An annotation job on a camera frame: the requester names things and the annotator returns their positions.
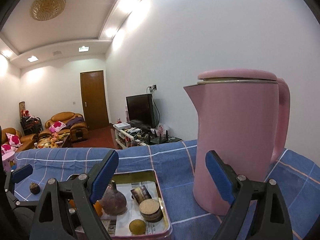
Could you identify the orange leather armchair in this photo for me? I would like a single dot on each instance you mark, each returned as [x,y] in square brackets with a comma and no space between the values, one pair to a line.
[74,124]

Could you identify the pink rectangular tin tray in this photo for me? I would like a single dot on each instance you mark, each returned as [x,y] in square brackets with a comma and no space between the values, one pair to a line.
[138,176]

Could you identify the pink electric kettle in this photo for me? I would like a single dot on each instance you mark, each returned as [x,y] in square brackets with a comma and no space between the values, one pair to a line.
[243,115]

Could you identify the printed paper tray liner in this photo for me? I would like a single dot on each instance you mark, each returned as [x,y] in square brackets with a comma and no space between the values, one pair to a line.
[119,225]

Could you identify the gold ceiling lamp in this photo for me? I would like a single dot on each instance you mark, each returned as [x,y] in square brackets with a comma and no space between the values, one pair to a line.
[44,10]

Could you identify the black cluttered rack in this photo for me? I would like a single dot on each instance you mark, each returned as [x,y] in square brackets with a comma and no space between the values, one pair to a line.
[31,125]

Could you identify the dark brown mangosteen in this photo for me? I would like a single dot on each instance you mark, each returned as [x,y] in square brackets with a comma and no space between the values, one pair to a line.
[34,188]

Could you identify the brown cut cylinder fruit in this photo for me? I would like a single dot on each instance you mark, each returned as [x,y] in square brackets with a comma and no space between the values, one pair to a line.
[150,210]

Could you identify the small green-brown kiwi fruit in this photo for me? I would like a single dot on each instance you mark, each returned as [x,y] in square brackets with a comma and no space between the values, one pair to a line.
[137,227]

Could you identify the black television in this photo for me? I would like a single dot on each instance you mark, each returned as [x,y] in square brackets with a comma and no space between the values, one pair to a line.
[140,108]

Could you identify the coffee table with fruits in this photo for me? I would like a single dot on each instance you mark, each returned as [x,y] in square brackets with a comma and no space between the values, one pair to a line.
[54,141]

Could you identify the white tv stand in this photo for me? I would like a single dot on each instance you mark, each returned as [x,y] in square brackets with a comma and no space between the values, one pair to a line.
[127,136]

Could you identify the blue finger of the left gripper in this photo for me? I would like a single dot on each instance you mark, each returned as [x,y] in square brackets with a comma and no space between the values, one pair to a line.
[21,173]

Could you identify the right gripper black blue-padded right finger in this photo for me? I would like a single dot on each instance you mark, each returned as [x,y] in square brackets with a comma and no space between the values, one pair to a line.
[271,218]

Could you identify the brown wooden door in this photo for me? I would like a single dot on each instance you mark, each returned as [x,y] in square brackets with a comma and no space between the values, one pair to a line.
[94,99]

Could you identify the pink cartoon cup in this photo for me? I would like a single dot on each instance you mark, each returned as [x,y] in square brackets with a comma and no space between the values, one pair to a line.
[9,161]

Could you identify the pink floral cushion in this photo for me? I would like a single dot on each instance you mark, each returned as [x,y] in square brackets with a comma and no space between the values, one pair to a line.
[57,126]

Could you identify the purple round fruit with stem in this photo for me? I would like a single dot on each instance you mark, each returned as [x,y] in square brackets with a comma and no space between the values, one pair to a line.
[113,201]

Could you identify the large orange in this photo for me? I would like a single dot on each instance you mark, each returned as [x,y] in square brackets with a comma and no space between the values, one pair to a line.
[72,203]

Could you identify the blue plaid tablecloth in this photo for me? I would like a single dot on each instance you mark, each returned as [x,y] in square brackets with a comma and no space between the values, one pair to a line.
[296,175]

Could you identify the orange leather sofa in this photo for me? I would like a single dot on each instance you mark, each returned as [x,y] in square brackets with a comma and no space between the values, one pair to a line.
[13,141]

